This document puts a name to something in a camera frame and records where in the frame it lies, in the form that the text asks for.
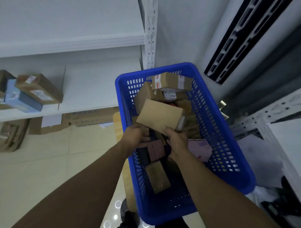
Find person's left hand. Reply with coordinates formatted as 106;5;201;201
121;124;151;157

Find person's right hand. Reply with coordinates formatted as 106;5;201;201
164;127;191;163

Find pile of parcels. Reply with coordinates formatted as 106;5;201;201
134;72;203;194

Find blue plastic crate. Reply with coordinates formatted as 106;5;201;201
114;62;256;226

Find white metal shelf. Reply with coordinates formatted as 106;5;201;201
0;0;158;122
229;88;301;202

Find bottom-shelf brown parcels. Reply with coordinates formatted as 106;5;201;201
14;73;63;105

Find light blue box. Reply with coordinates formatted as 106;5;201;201
4;79;43;114

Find green printed cardboard box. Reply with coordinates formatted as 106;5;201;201
0;91;12;110

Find brown parcel white label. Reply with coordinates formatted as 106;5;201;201
0;70;17;93

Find person's left forearm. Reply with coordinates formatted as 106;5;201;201
12;145;132;228

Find person's right forearm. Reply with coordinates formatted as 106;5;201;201
174;153;280;228

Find flattened brown cardboard sheet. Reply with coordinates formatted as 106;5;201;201
63;107;119;127

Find person's left shoe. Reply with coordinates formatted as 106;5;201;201
120;198;132;219

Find person's right leg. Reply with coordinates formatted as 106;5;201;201
162;217;186;228

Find person's leg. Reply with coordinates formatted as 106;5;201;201
122;211;141;228
162;217;186;228

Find person's left leg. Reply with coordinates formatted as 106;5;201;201
122;211;141;228

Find torn brown cardboard sheet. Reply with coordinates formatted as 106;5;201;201
28;114;71;135

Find small wooden table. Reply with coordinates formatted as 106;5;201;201
113;111;138;213

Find shiny gold metal piece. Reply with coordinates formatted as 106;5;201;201
219;100;230;120

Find white standing air conditioner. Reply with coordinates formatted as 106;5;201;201
200;0;301;94

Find black bag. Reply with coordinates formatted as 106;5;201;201
261;176;301;216

